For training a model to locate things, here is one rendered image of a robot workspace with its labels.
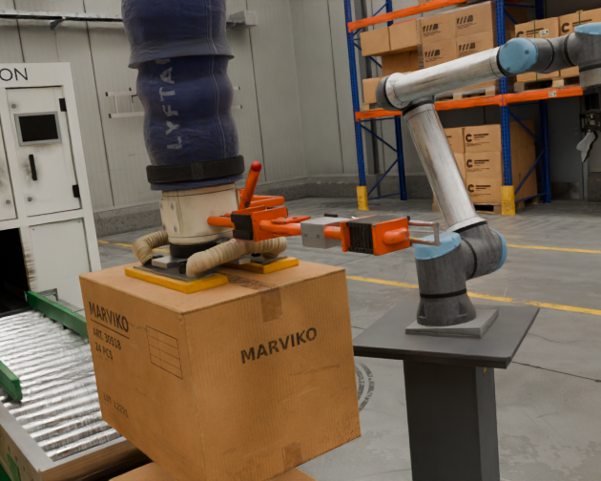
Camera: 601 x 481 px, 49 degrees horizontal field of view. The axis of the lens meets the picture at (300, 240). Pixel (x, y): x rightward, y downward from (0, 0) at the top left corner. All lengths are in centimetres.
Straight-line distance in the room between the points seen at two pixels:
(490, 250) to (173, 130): 120
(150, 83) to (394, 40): 910
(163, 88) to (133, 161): 1031
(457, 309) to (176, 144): 107
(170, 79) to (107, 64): 1028
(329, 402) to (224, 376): 28
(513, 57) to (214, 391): 118
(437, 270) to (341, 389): 72
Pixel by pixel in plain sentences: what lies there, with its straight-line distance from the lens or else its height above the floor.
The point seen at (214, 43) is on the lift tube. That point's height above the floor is 162.
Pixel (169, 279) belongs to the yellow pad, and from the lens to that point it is 147.
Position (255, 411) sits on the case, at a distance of 138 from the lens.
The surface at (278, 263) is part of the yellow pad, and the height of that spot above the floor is 113.
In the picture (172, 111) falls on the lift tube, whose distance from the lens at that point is 147.
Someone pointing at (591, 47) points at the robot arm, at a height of 156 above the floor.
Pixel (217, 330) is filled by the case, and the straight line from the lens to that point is 129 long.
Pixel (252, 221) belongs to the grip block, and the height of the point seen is 125.
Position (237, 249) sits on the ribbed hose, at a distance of 140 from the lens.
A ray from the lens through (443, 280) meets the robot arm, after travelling 211.
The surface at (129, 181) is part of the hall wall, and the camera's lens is 1173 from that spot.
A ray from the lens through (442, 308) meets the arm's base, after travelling 212.
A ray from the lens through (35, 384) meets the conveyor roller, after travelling 288.
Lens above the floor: 142
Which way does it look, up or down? 10 degrees down
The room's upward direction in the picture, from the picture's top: 6 degrees counter-clockwise
